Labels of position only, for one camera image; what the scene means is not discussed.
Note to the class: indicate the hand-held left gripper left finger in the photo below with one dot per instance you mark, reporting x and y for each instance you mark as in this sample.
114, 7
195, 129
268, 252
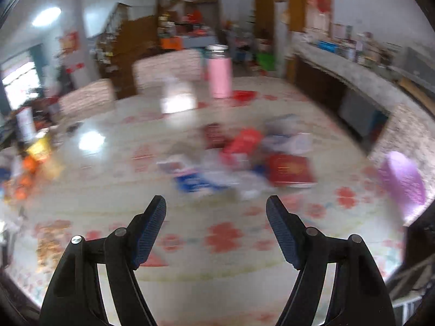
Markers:
151, 234

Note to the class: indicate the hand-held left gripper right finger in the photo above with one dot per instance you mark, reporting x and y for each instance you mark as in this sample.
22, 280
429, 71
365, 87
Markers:
282, 234

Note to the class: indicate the purple perforated basket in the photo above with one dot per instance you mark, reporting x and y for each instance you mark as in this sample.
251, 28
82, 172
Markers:
402, 183

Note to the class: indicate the large red packet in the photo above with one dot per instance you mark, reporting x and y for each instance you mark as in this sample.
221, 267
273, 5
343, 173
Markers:
290, 171

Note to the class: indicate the patterned tablecloth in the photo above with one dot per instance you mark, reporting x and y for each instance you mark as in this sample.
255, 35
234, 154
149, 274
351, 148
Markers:
217, 278

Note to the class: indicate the clear plastic wrapper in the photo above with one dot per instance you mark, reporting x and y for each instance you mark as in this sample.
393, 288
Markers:
289, 139

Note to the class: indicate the small white box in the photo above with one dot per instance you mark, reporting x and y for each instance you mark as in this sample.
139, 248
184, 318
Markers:
178, 96

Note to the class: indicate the yellow snack packet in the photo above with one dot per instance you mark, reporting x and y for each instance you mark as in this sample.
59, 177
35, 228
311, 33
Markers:
39, 147

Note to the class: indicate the red crumpled wrapper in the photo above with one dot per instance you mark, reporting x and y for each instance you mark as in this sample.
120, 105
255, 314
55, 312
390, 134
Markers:
243, 95

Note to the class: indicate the chair with patterned cover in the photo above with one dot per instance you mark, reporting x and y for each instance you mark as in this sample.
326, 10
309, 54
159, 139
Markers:
86, 96
168, 69

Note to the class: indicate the patterned chair back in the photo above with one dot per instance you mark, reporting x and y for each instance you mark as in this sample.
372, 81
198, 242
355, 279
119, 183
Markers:
407, 129

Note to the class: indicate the white canister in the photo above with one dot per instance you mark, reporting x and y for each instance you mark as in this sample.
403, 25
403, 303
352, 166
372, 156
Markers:
25, 124

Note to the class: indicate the pink thermos bottle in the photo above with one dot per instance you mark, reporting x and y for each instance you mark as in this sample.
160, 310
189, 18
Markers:
219, 78

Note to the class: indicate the green plastic bag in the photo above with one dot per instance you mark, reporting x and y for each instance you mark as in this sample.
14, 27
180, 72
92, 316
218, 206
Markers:
265, 60

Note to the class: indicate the counter with grey cloth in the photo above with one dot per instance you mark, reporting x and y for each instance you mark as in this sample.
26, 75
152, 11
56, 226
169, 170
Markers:
360, 74

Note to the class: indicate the wooden staircase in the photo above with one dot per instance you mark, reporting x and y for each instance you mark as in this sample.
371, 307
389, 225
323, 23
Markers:
132, 47

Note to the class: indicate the table with checked cloth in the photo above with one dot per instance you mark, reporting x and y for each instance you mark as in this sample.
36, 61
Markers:
200, 40

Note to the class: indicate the brown wooden door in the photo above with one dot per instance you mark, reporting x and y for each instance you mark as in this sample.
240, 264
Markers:
204, 12

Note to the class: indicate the ceiling light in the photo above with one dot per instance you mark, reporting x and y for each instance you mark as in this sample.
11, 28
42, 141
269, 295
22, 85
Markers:
46, 16

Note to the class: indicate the wooden door frame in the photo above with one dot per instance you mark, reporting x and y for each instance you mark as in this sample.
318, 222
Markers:
263, 10

